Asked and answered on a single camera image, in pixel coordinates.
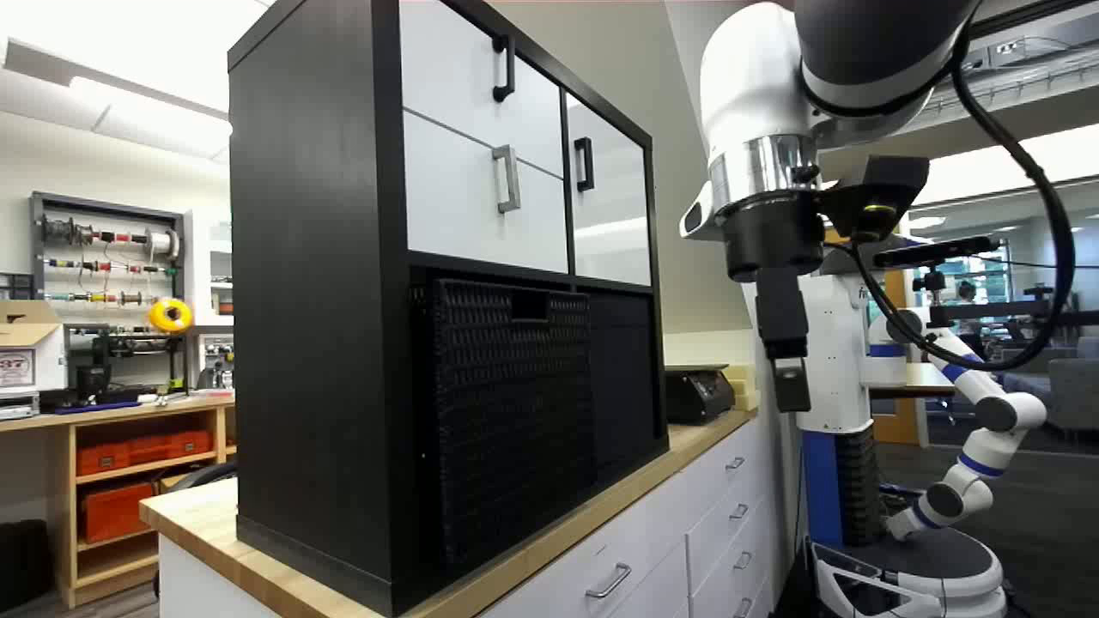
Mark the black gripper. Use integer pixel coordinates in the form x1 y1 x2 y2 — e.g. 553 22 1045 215
720 190 827 416

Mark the black woven storage bin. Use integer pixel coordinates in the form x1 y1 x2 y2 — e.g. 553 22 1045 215
588 290 664 487
412 270 599 584

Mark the white blue jointed robot arm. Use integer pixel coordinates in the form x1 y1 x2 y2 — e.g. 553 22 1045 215
881 305 1049 543

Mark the blue white mobile robot base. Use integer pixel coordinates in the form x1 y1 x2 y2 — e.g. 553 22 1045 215
787 270 1014 618

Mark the white base cabinet with drawers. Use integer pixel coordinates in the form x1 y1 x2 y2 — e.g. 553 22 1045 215
153 412 781 618

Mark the black cube shelf cabinet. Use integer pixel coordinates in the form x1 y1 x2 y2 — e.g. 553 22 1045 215
227 0 674 618

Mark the long red storage bin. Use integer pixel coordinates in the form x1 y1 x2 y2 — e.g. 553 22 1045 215
75 425 216 481

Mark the square red storage bin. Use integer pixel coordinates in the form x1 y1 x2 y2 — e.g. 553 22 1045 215
75 476 163 546

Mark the black floor bin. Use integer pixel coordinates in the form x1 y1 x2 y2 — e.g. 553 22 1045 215
0 519 55 618

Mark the black desktop device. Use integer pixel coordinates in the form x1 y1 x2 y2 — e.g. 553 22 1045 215
664 364 737 429

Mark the wooden background table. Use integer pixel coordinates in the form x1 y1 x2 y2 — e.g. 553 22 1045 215
862 358 961 402

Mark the black sensor bar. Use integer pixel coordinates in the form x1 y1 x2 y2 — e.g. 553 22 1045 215
873 233 1001 275

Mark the yellow spool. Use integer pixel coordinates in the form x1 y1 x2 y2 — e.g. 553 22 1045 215
143 295 200 339

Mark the black benchtop machine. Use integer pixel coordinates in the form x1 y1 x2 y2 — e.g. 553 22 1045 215
36 323 146 416

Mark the wooden workbench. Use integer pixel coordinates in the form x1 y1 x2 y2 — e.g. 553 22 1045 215
0 392 240 612

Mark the cardboard box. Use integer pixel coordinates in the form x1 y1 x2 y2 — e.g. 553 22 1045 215
0 300 68 398

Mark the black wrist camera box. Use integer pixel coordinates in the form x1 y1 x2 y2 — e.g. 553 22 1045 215
815 155 930 246

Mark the white drawer with silver handle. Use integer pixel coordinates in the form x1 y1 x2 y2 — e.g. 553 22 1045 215
403 110 573 275

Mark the white drawer with black handle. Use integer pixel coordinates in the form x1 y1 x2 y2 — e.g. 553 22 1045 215
393 0 567 180

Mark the grey wall tool organizer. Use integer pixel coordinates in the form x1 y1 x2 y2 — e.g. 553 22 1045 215
28 190 193 321

